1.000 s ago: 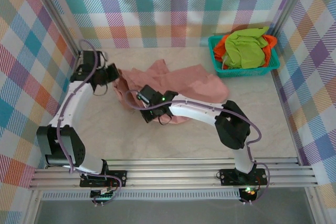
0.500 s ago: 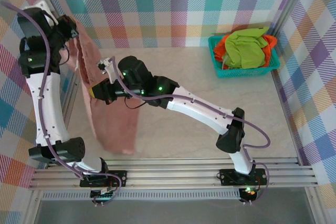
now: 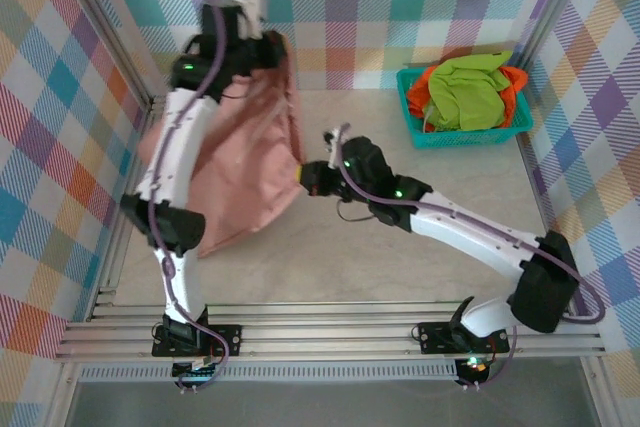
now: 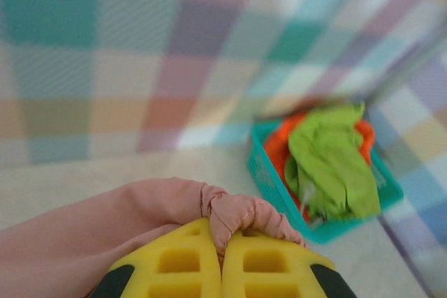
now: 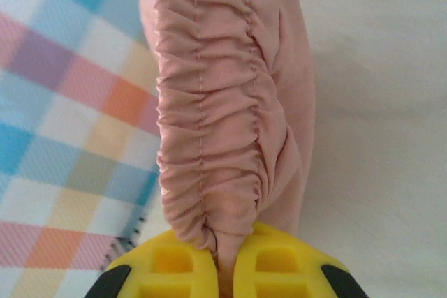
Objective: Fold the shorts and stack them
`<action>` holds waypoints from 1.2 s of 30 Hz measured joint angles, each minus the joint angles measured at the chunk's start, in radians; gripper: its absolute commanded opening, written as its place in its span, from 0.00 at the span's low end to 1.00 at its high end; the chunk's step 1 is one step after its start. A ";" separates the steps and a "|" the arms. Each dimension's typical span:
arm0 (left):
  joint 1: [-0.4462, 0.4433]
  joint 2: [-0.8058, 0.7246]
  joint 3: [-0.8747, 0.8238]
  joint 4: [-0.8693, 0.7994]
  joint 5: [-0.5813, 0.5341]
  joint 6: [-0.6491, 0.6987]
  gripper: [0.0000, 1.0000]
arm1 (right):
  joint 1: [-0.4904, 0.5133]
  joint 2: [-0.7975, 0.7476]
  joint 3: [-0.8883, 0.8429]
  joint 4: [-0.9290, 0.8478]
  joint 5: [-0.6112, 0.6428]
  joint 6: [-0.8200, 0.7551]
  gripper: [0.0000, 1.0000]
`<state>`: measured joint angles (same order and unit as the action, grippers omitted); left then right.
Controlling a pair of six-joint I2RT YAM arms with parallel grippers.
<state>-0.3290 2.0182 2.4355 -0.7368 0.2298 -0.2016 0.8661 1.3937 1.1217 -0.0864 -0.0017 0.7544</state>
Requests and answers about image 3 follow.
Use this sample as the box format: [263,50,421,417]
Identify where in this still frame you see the pink shorts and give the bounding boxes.
[187,30,309,261]

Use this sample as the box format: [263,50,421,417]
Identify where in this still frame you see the orange shorts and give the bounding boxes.
[407,64,529,131]

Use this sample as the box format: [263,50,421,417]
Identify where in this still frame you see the lime green shorts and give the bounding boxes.
[424,50,516,133]

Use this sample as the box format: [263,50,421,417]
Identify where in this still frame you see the teal plastic basket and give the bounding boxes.
[396,61,535,150]

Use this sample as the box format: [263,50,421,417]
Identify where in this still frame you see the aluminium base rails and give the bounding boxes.
[53,300,607,362]

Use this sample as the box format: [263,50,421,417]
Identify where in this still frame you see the circuit board with green terminals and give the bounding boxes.
[171,359,222,392]

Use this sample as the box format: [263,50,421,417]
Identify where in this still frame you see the circuit board with lit LED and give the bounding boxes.
[455,355,495,390]

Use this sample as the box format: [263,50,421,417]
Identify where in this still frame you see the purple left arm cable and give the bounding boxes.
[147,0,234,366]

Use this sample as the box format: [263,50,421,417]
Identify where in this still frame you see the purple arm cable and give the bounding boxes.
[324,122,606,391]
[147,0,234,366]

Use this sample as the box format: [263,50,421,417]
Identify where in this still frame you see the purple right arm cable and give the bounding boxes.
[324,122,606,391]

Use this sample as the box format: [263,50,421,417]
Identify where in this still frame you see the thin black right camera cable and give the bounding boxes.
[335,198,375,225]

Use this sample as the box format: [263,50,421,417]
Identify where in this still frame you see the aluminium frame post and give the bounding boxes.
[52,0,167,104]
[518,0,597,73]

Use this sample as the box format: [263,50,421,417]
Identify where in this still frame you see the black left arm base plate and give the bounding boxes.
[151,323,244,357]

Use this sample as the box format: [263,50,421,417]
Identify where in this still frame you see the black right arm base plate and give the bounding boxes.
[416,320,512,354]

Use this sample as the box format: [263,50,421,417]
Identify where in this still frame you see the white slotted cable duct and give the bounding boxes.
[79,364,460,384]

